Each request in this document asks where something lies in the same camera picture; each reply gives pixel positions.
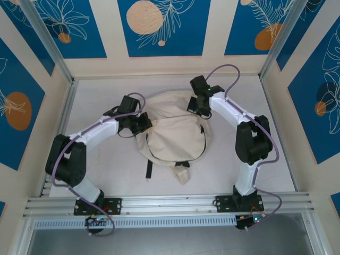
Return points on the cream canvas backpack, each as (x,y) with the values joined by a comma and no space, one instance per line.
(175,135)

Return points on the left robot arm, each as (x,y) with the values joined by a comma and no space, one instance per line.
(90,134)

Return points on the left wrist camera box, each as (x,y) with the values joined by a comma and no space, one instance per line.
(128,104)

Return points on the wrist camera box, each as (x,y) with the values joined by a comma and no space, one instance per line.
(199,83)
(128,104)

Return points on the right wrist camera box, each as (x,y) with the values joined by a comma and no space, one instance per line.
(199,83)

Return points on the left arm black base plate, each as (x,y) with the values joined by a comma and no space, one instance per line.
(117,205)

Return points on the aluminium mounting rail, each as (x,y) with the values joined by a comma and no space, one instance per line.
(170,203)

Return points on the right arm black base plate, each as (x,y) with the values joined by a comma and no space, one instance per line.
(223,204)

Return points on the aluminium frame post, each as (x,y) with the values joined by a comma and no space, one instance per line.
(51,45)
(290,40)

